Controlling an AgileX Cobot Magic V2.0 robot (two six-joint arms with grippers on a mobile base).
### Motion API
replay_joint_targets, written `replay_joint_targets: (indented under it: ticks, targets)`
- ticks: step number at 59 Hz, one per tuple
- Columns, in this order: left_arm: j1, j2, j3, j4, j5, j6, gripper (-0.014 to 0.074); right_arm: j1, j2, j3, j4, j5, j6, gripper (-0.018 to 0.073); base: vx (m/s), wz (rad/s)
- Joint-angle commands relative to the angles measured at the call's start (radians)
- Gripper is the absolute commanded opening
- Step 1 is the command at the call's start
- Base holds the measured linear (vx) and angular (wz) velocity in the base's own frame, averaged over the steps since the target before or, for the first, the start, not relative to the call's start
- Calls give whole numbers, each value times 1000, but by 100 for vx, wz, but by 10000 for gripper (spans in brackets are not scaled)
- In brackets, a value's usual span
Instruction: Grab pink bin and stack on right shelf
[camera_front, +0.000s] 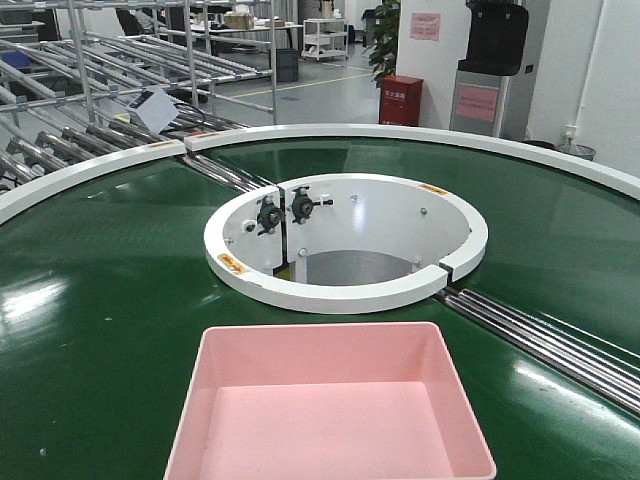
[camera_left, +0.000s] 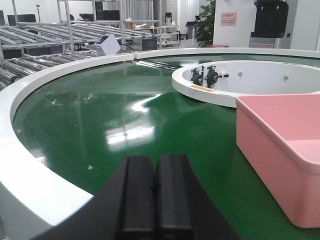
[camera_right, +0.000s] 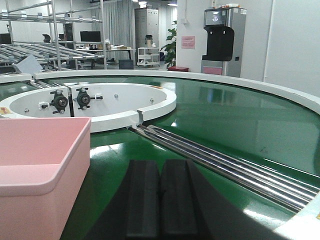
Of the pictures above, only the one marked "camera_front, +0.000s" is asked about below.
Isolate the pink plastic bin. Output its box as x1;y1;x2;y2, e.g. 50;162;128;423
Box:
165;322;497;479

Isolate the red fire extinguisher cabinet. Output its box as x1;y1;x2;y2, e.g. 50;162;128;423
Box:
379;75;423;126

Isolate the dark plastic crate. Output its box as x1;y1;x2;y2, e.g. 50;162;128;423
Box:
276;48;299;83

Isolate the white tilted box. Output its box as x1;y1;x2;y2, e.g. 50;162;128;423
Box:
125;87;179;134

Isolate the green circular conveyor belt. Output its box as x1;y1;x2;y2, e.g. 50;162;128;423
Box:
1;138;639;479

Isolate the green potted plant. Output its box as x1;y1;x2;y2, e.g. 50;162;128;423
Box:
369;0;401;87

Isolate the steel roller conveyor rack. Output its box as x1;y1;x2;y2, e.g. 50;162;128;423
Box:
1;1;276;193

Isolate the white outer conveyor rim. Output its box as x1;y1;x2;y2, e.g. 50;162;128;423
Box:
1;124;639;223

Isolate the steel transfer rollers right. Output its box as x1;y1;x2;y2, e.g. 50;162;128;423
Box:
436;287;639;415

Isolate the white inner conveyor ring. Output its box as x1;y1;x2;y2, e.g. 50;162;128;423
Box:
203;172;489;316

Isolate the white wire shelf cart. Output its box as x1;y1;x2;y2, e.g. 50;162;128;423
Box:
301;18;348;62

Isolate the pink wall notice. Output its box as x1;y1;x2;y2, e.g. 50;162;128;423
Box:
410;12;441;41

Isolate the wire mesh waste basket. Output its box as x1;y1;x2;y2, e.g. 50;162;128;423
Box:
556;143;596;161

